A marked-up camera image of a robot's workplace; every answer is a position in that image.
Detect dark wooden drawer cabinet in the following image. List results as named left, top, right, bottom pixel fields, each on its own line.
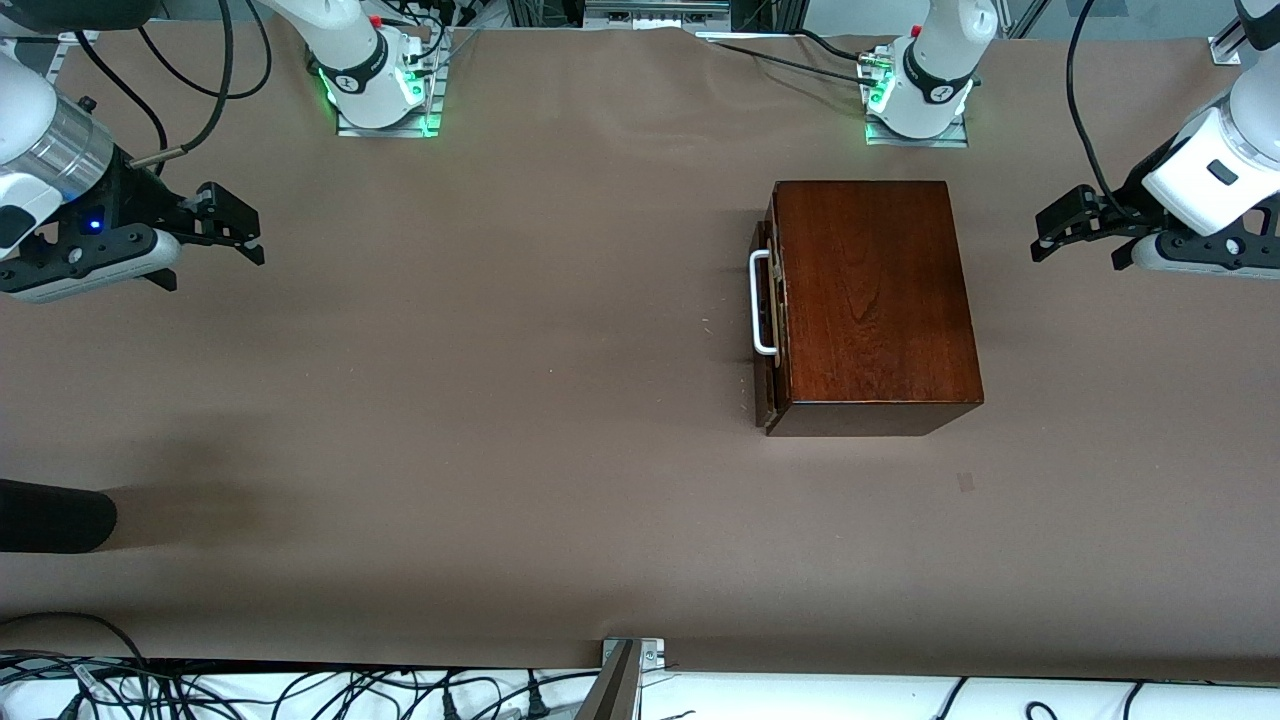
left=767, top=180, right=984, bottom=438

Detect brown paper table cover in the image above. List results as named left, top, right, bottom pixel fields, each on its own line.
left=0, top=22, right=1280, bottom=686

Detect aluminium post with bracket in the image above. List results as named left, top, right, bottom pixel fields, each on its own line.
left=575, top=637, right=666, bottom=720

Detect black arcing cable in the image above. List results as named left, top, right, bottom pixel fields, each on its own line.
left=0, top=611, right=151, bottom=669

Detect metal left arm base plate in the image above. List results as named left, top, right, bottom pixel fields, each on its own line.
left=864, top=108, right=969, bottom=149

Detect black cylinder object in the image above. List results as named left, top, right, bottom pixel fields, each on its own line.
left=0, top=479, right=118, bottom=554

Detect black base power cable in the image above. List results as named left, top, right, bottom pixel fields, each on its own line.
left=705, top=28, right=891, bottom=87

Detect aluminium table frame rail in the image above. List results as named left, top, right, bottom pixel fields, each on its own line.
left=0, top=30, right=101, bottom=51

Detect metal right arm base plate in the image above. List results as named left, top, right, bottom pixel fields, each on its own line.
left=335, top=60, right=443, bottom=139

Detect wooden drawer with white handle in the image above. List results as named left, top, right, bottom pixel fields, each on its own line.
left=749, top=218, right=791, bottom=429

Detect tangled black cables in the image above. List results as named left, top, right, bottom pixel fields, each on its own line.
left=0, top=652, right=601, bottom=720

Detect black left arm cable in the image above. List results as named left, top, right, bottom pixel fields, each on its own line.
left=1065, top=0, right=1136, bottom=216

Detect cable bundle at arm base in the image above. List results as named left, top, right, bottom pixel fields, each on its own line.
left=385, top=0, right=511, bottom=79

